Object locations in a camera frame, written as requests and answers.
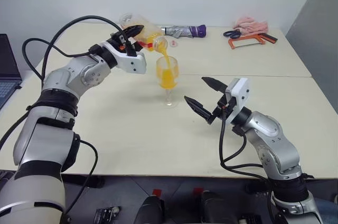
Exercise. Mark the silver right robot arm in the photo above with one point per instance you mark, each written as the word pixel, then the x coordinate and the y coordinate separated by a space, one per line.
pixel 272 139

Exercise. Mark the pink crumpled cloth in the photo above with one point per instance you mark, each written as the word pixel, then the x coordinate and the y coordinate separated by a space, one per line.
pixel 251 24

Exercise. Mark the clear wine glass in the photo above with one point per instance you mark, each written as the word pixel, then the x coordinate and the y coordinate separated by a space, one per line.
pixel 167 76

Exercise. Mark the pale pink bottle cap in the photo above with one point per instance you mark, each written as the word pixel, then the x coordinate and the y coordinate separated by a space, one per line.
pixel 173 43

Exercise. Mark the dark laptop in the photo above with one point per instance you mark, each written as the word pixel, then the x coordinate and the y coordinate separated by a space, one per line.
pixel 8 76

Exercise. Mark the orange hacksaw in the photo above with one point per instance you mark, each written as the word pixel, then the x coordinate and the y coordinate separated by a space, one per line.
pixel 232 44

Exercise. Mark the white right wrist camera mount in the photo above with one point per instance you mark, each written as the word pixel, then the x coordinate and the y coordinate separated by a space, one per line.
pixel 241 94

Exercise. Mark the small black floor box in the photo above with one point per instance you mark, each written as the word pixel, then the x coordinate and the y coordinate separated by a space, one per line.
pixel 105 214

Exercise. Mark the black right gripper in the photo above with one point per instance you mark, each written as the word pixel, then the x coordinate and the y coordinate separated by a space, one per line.
pixel 223 106

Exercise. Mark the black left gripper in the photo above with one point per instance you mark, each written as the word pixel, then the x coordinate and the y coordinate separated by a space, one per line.
pixel 122 40

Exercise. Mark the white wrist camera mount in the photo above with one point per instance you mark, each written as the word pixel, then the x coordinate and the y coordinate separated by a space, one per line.
pixel 241 94
pixel 132 64

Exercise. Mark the clear orange juice bottle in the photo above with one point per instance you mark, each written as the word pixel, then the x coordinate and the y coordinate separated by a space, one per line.
pixel 150 29

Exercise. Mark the folded grey purple umbrella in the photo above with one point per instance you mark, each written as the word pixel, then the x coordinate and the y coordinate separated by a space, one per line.
pixel 185 30

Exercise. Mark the blue denim fabric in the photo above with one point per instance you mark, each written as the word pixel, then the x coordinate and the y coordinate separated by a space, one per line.
pixel 328 212

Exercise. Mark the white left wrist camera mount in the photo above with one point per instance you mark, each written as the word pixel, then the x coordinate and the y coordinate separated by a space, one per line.
pixel 132 64

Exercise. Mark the dark rounded shape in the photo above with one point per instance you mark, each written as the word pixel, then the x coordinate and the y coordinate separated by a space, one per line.
pixel 214 208
pixel 151 209

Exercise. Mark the red floor marker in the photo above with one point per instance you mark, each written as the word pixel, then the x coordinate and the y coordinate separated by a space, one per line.
pixel 198 190
pixel 157 191

